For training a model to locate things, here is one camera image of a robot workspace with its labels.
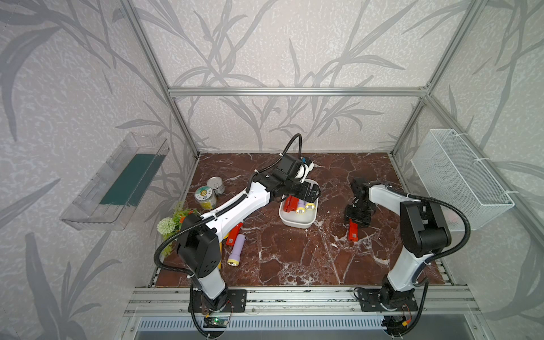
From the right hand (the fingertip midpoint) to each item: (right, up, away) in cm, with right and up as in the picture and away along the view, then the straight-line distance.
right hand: (348, 222), depth 94 cm
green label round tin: (-63, +11, -2) cm, 64 cm away
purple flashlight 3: (-17, +7, +3) cm, 19 cm away
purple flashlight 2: (-21, +7, 0) cm, 22 cm away
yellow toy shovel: (-44, +1, -44) cm, 62 cm away
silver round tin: (-62, +17, +6) cm, 64 cm away
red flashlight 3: (0, -3, -5) cm, 6 cm away
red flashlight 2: (-25, +8, 0) cm, 26 cm away
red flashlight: (-51, -4, -5) cm, 51 cm away
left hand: (-18, +16, -14) cm, 28 cm away
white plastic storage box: (-23, +2, -3) cm, 23 cm away
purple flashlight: (-48, -11, -12) cm, 51 cm away
